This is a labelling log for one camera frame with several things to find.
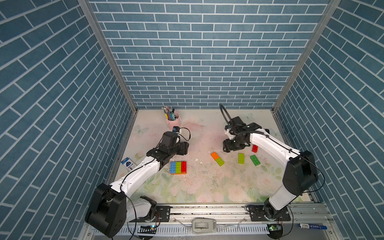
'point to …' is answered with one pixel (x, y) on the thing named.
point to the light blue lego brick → (172, 167)
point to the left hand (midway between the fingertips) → (188, 144)
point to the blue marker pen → (304, 225)
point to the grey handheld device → (202, 225)
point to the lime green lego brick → (178, 167)
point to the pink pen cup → (174, 120)
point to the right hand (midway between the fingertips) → (231, 148)
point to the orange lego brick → (215, 155)
